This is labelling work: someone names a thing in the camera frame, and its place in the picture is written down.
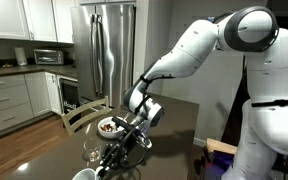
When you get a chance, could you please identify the white upper kitchen cabinets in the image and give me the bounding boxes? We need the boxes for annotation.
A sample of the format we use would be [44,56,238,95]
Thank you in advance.
[0,0,76,45]

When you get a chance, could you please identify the silver toaster oven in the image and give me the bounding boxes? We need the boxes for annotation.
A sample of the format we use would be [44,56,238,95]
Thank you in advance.
[33,48,65,66]

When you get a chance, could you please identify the clear glass tumbler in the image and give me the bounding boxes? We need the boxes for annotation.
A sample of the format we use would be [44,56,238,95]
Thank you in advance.
[82,137,103,163]

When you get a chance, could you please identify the black under-counter wine cooler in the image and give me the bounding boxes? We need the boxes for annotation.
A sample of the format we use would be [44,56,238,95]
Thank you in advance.
[57,75,82,125]

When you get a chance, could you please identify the dark kitchen countertop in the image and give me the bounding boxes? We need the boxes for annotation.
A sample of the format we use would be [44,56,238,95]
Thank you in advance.
[0,64,79,80]

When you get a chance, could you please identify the brown mixed nuts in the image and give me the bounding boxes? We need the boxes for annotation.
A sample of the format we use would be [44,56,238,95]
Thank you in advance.
[100,123,118,133]

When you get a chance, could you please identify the black shelf rack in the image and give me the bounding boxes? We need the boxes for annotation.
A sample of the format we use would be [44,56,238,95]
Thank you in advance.
[221,54,252,147]

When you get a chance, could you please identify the white bowl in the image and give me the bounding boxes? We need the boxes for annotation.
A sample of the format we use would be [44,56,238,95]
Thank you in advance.
[97,116,128,140]

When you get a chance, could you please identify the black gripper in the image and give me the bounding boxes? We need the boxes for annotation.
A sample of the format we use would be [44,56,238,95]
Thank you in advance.
[98,128,142,174]

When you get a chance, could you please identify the white drawer cabinet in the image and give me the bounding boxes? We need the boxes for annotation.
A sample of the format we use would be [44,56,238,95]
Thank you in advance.
[0,73,35,138]

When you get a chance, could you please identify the white paper towel roll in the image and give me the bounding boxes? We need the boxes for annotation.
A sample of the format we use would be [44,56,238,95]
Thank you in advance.
[13,46,29,67]

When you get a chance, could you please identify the white base cabinet doors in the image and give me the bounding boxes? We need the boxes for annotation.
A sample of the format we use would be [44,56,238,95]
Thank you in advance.
[24,71,64,118]

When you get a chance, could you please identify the light wooden base board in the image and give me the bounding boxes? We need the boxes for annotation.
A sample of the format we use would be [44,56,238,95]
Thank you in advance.
[205,137,239,156]

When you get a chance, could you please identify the cream wooden chair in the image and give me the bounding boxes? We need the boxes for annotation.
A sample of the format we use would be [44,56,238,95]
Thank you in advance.
[60,95,111,137]

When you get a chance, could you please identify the stainless steel refrigerator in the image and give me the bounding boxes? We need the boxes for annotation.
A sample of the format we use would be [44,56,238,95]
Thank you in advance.
[70,3,136,109]

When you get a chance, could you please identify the black clamp with orange grip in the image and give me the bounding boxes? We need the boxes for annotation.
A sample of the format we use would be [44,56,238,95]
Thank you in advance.
[202,146,215,169]

